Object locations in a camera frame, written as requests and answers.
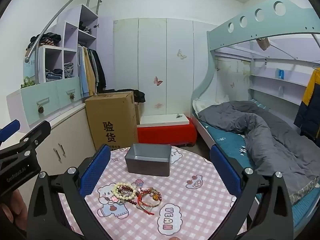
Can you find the faded pink sticker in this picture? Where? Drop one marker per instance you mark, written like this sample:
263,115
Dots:
158,105

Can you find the brown hanging object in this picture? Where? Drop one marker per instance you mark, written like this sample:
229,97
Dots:
263,43

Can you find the small blue box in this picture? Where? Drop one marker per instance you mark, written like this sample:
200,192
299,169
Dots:
281,74

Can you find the grey metal handrail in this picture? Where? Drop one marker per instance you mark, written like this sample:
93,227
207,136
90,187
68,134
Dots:
53,17

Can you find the grey duvet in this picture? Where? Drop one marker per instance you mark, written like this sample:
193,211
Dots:
265,130

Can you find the pine cone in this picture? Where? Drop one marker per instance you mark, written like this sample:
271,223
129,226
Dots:
72,96
40,109

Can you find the beige floor cabinet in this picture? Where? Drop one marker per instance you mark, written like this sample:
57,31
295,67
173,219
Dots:
72,135

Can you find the teal bunk bed frame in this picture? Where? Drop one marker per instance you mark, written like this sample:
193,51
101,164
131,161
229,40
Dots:
250,30

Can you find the teal bed sheet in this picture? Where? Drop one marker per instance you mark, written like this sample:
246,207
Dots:
225,140

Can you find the folded blue jeans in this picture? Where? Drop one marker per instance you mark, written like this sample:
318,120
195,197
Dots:
53,75

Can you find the person's left hand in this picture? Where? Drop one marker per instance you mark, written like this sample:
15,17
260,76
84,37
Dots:
15,203

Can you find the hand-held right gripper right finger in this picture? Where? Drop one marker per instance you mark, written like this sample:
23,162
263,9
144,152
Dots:
225,172

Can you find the clear bottle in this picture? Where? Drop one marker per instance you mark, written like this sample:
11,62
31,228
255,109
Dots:
281,91

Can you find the white wardrobe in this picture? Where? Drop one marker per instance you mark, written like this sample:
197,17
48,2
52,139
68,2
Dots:
150,55

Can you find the yellow hanging garment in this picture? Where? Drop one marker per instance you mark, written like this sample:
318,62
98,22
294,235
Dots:
90,75

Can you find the yellow and navy jacket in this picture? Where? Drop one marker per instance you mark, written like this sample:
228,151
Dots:
311,100

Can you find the white pillow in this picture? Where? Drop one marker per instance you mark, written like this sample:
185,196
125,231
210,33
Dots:
202,105

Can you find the black clip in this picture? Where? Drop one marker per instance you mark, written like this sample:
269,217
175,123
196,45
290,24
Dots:
178,116

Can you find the clothes in cubby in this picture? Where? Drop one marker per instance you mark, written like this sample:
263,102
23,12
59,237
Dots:
85,27

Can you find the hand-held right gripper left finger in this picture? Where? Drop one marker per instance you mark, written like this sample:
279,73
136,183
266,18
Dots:
96,171

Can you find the pink butterfly sticker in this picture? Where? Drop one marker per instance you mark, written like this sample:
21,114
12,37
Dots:
158,81

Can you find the black hanging garment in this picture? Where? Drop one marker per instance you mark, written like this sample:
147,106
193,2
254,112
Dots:
100,72

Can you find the grey metal tin box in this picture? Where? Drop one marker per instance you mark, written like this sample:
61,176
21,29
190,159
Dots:
147,167

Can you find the folded grey clothes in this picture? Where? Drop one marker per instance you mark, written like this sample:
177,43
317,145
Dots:
68,70

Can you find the white board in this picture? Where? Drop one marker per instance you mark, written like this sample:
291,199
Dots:
162,120

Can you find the red ottoman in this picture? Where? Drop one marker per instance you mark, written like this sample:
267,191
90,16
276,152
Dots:
165,135

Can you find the purple stair cabinet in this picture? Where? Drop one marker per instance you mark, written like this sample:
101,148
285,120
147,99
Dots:
70,37

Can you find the purple wall shelf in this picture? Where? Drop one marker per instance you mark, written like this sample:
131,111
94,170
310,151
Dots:
275,80

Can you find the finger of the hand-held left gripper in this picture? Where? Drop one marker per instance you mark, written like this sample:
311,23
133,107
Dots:
37,131
10,127

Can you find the light blue hanging garment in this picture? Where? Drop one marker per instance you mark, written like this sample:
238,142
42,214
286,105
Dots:
82,75

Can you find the black cloth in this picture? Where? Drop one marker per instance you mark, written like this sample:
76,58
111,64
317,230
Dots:
140,95

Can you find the dark clothes pile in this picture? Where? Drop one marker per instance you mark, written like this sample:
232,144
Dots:
47,38

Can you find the pale butterfly sticker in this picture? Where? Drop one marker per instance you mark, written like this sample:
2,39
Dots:
181,55

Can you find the pink checked tablecloth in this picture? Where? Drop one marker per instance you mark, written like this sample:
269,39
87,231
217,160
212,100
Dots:
190,205

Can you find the large cardboard box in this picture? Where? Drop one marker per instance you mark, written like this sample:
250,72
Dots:
110,122

